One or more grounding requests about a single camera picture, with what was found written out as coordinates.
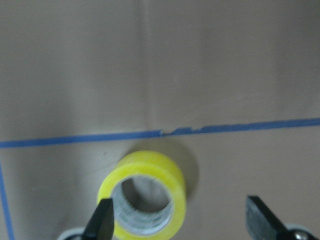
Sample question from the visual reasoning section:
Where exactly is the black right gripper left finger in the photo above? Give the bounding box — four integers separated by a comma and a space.
82, 198, 115, 240

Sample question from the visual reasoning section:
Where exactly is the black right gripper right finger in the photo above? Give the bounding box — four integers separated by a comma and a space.
245, 195, 297, 240

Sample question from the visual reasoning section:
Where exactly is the yellow tape roll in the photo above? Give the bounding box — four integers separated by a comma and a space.
96, 150, 187, 240

